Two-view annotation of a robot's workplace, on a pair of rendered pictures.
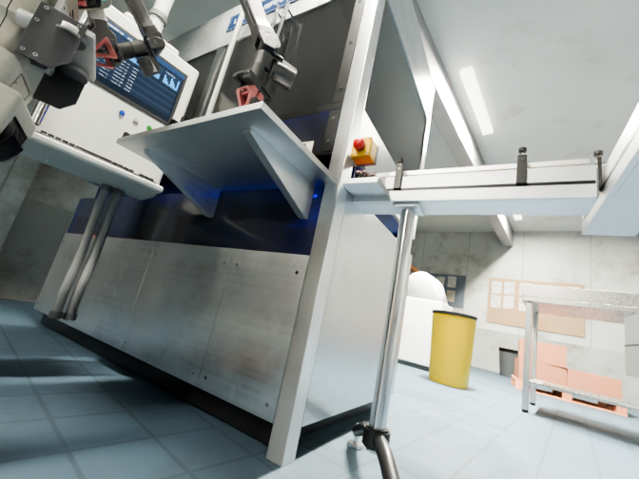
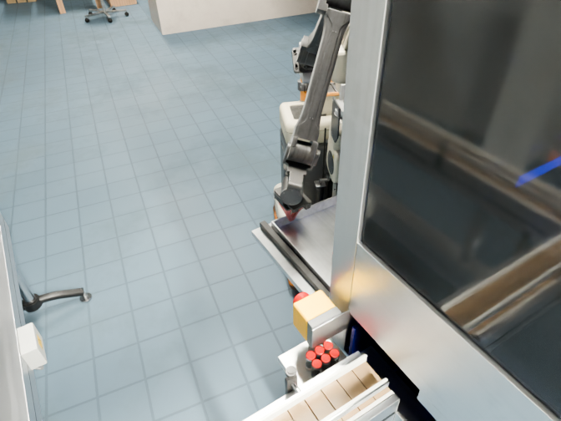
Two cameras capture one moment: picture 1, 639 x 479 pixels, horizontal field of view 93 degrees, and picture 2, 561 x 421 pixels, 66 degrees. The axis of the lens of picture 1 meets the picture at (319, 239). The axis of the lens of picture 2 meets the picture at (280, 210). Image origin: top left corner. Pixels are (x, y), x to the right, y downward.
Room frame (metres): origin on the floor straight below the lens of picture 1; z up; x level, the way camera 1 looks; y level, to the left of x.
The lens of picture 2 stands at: (1.15, -0.61, 1.73)
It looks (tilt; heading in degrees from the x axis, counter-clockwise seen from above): 39 degrees down; 117
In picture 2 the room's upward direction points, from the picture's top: 2 degrees counter-clockwise
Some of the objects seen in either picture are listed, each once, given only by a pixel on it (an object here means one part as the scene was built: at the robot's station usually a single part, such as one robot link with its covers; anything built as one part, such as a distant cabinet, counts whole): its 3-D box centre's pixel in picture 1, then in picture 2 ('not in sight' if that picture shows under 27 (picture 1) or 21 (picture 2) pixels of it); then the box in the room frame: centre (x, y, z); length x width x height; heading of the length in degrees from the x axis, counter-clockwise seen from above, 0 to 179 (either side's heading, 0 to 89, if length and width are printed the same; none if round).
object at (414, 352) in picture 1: (423, 318); not in sight; (4.60, -1.75, 0.67); 0.68 x 0.64 x 1.34; 48
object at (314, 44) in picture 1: (313, 56); not in sight; (1.13, 0.20, 1.51); 0.43 x 0.01 x 0.59; 57
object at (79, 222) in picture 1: (155, 217); not in sight; (1.54, 0.85, 0.73); 1.98 x 0.01 x 0.25; 57
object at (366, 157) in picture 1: (364, 151); (315, 317); (0.96, -0.09, 1.00); 0.08 x 0.07 x 0.07; 147
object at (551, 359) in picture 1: (561, 372); not in sight; (4.51, -3.79, 0.34); 1.27 x 0.94 x 0.69; 48
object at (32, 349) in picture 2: not in sight; (32, 346); (0.02, -0.24, 0.50); 0.12 x 0.05 x 0.09; 147
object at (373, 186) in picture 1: (366, 189); (319, 368); (0.99, -0.13, 0.87); 0.14 x 0.13 x 0.02; 147
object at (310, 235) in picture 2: not in sight; (341, 243); (0.91, 0.24, 0.90); 0.34 x 0.26 x 0.04; 146
